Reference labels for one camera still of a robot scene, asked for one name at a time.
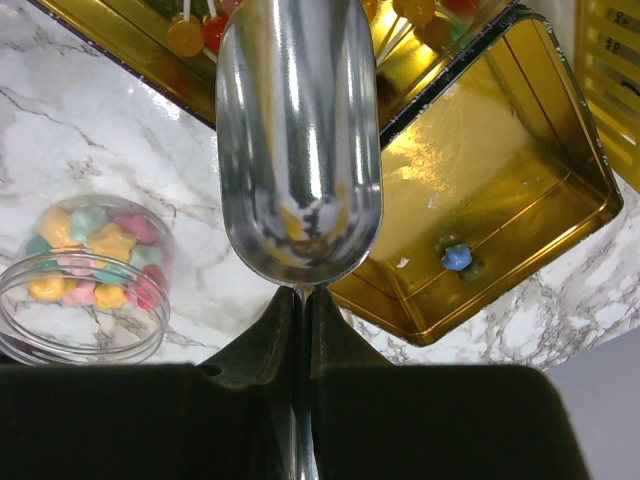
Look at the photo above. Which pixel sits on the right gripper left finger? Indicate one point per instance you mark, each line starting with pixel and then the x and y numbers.
pixel 229 417

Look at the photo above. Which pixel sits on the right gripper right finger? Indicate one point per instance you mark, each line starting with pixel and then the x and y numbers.
pixel 372 419

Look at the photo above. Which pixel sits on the candy tin box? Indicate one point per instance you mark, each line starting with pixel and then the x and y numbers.
pixel 485 140

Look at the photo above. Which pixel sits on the shiny metal scoop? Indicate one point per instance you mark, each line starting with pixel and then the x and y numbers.
pixel 299 157

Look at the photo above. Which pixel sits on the blue star candy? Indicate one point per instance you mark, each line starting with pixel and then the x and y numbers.
pixel 457 257

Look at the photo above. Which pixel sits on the clear plastic jar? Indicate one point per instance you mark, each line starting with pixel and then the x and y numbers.
pixel 89 285

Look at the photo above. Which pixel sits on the yellow plastic shopping basket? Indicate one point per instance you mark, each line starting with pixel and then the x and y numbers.
pixel 607 59

